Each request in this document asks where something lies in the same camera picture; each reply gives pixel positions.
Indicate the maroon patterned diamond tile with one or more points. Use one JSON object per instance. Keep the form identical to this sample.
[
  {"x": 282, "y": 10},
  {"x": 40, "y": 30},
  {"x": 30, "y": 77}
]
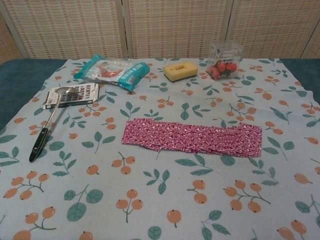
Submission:
[{"x": 251, "y": 141}]

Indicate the flattened printed card box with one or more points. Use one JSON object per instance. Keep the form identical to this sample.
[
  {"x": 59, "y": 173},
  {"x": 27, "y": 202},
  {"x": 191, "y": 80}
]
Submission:
[{"x": 82, "y": 96}]

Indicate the pink patterned folded cloth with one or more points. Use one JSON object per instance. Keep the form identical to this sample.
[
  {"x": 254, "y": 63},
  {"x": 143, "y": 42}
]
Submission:
[{"x": 185, "y": 136}]

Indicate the yellow sponge with dark base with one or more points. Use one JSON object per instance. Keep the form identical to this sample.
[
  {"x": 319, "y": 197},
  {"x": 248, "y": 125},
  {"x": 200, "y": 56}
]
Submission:
[{"x": 180, "y": 71}]

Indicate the teal and clear snack bag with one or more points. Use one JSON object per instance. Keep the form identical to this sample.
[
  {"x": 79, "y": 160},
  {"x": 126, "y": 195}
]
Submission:
[{"x": 127, "y": 76}]

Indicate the light blue fruit-print tablecloth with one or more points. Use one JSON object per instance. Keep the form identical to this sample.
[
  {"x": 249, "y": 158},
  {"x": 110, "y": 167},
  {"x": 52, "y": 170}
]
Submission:
[{"x": 160, "y": 190}]

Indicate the red toy tomato bunch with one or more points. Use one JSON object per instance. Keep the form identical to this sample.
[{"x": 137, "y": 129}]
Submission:
[{"x": 222, "y": 68}]

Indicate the woven folding screen panel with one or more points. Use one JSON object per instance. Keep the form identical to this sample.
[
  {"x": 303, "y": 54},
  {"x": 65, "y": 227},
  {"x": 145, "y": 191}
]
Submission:
[
  {"x": 180, "y": 27},
  {"x": 275, "y": 25},
  {"x": 70, "y": 27}
]

